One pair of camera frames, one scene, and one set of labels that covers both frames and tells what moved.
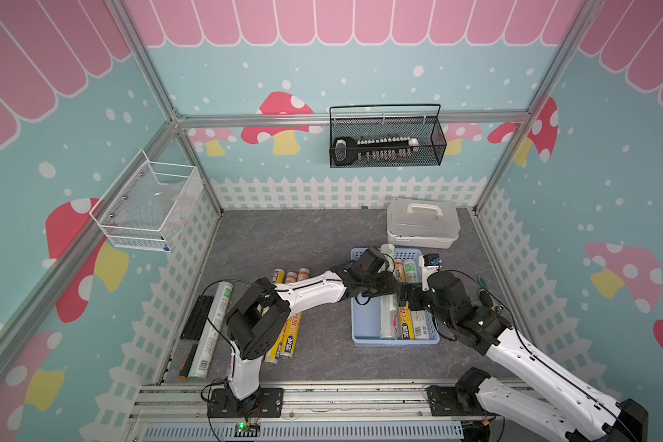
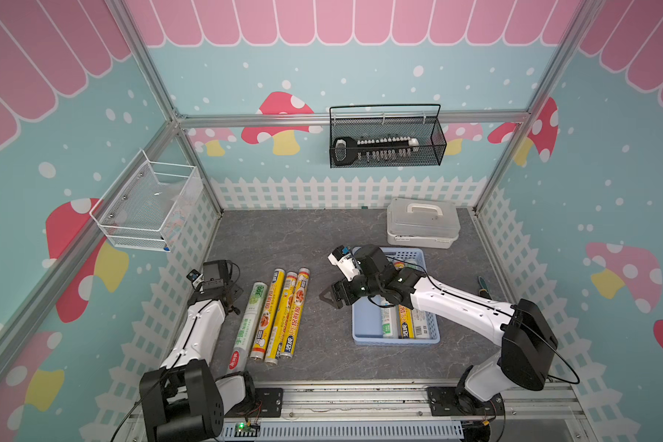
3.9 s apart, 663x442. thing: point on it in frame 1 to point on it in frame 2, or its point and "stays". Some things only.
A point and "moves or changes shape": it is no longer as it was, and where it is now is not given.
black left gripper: [388, 286] to [235, 288]
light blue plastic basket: [366, 317] stays
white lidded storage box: [422, 223] stays
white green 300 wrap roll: [202, 365] moves or changes shape
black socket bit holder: [348, 150] stays
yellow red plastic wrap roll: [405, 319] stays
